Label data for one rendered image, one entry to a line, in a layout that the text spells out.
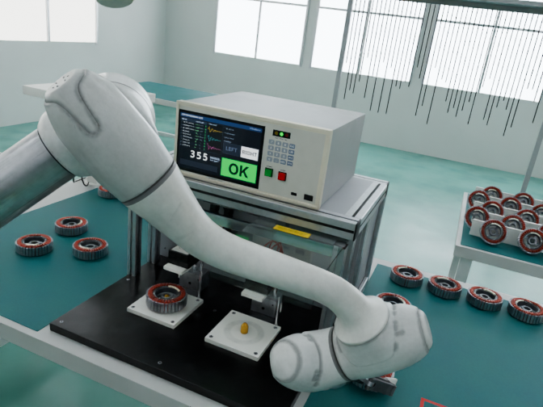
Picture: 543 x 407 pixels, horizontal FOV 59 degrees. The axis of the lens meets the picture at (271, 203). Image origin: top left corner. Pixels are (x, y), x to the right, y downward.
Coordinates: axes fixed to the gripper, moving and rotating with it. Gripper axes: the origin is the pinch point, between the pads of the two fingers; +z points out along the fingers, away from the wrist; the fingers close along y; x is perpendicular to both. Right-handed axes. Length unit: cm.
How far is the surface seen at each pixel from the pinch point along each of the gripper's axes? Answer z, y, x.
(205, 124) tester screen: -33, -57, 36
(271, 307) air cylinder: -2.8, -31.9, 0.1
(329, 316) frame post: -3.3, -14.6, 6.5
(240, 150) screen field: -28, -47, 34
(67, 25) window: 166, -619, 135
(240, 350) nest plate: -17.4, -25.0, -10.4
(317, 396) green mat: -10.8, -4.6, -9.9
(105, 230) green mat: -6, -110, -9
